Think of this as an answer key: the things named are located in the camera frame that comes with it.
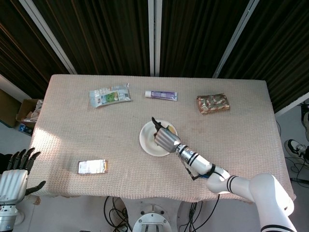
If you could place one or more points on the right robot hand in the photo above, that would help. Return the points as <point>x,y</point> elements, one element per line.
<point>165,139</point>

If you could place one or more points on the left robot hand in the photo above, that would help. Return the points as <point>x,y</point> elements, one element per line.
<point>14,175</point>

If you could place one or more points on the green yellow sponge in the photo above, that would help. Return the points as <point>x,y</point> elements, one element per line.
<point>171,129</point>

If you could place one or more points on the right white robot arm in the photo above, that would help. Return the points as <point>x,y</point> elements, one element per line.
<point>236,183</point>

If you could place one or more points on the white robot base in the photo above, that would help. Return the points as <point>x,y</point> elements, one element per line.
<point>153,216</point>

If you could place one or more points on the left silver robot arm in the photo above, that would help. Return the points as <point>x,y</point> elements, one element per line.
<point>8,218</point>

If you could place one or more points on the white round plate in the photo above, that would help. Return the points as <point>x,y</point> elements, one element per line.
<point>150,141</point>

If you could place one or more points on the white purple toothpaste tube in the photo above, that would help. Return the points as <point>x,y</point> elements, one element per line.
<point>161,95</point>

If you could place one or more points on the brown patterned snack packet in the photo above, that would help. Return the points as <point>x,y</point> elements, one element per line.
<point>213,103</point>

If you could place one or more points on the cardboard box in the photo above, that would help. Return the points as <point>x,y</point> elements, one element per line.
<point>26,113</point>

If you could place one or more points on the beige woven tablecloth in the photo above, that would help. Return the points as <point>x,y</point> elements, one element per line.
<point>96,135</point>

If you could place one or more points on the white green wipes packet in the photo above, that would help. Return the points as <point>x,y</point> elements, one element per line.
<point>109,97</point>

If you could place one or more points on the silver brown flat packet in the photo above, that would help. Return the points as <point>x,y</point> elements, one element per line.
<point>93,166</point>

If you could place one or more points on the black white sneaker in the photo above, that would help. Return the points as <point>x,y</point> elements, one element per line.
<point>295,146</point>

